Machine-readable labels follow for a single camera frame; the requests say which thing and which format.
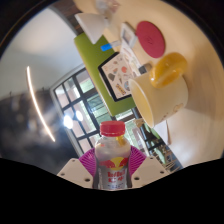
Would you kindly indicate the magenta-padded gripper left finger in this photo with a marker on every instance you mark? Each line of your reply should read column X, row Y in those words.
column 71, row 170

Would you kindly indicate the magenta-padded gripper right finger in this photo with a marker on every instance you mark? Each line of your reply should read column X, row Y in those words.
column 150, row 170

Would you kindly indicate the red-capped clear drink bottle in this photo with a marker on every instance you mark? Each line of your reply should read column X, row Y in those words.
column 111, row 155

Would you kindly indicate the group of pendant lamps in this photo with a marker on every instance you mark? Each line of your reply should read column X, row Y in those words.
column 68, row 121

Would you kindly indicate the long linear ceiling light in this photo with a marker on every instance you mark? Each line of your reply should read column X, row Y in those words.
column 36, row 106

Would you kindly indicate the yellow mug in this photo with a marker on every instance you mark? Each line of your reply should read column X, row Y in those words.
column 166, row 96

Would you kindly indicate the black-framed menu stand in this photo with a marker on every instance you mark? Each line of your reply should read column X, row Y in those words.
column 118, row 76

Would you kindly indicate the green upholstered booth seat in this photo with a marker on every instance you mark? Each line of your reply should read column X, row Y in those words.
column 90, row 56

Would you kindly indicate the small blue-capped bottle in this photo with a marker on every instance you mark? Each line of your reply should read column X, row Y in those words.
column 108, row 46

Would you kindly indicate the flat round red coaster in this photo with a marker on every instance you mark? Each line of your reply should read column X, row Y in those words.
column 150, row 39

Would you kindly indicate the small white flat device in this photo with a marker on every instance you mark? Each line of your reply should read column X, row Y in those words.
column 128, row 34

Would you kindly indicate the white bowl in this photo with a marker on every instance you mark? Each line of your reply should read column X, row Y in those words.
column 91, row 26

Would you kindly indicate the paper receipt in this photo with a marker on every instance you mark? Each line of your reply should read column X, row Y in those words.
column 106, row 6

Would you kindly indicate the black-framed window wall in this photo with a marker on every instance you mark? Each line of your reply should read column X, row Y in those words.
column 76, row 100

